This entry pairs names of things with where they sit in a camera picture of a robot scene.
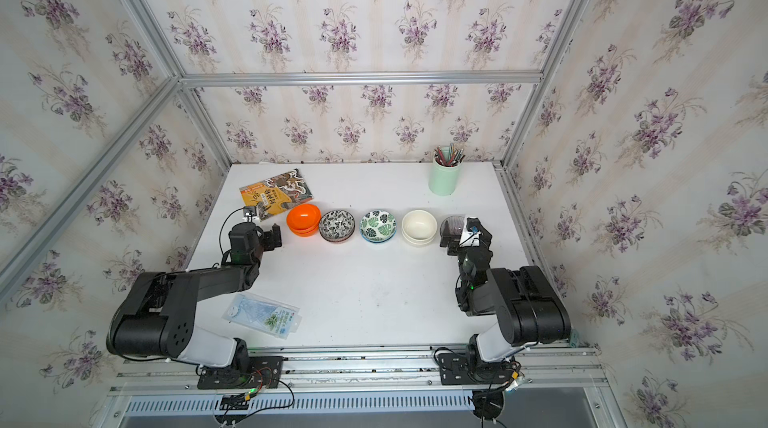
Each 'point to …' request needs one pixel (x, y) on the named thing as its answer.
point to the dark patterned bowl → (336, 225)
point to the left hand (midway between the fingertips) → (264, 227)
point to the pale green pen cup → (445, 175)
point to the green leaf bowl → (378, 226)
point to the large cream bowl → (419, 227)
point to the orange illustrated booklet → (275, 195)
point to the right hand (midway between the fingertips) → (467, 223)
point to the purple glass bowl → (450, 230)
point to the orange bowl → (303, 219)
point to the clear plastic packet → (263, 315)
